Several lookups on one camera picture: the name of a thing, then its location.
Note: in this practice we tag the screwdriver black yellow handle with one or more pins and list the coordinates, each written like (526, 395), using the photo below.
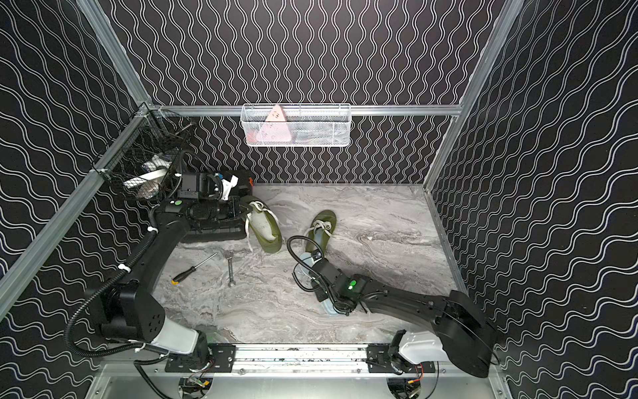
(179, 278)

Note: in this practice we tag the metal wrench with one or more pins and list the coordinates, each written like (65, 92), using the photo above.
(232, 281)

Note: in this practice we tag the white items in black basket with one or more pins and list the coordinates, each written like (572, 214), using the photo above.
(146, 184)

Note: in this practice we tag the green shoe one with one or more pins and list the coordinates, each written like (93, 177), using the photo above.
(322, 228)
(261, 221)

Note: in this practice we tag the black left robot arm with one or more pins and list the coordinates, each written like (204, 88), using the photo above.
(201, 207)

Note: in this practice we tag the white wire basket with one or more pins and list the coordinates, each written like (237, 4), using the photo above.
(311, 124)

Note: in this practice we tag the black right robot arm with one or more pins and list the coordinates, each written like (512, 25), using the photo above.
(467, 335)

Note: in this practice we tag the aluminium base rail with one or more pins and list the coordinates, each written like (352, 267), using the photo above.
(411, 356)

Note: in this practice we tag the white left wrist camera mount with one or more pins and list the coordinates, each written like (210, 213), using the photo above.
(228, 184)

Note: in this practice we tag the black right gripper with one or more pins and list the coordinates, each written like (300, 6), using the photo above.
(319, 296)

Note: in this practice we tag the black wire basket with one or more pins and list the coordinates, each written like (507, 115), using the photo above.
(163, 133)

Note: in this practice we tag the pink triangle card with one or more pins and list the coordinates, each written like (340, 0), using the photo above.
(275, 129)

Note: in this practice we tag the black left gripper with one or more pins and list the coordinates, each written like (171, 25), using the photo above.
(238, 209)

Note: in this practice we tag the black tool case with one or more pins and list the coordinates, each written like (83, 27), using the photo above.
(224, 209)

